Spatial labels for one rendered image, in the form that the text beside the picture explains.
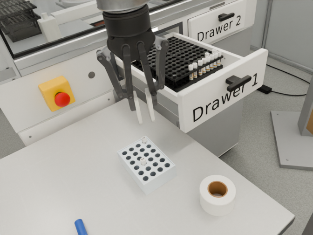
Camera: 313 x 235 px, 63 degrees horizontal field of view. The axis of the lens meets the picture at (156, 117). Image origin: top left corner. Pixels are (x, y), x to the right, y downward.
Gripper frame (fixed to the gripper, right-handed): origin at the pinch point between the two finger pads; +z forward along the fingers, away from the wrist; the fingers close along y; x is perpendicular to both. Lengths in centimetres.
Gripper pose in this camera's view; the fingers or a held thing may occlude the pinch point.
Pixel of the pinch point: (143, 107)
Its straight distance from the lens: 53.5
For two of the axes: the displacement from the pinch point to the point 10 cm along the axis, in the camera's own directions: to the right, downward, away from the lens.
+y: -9.7, 2.4, -1.0
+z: 1.2, 7.7, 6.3
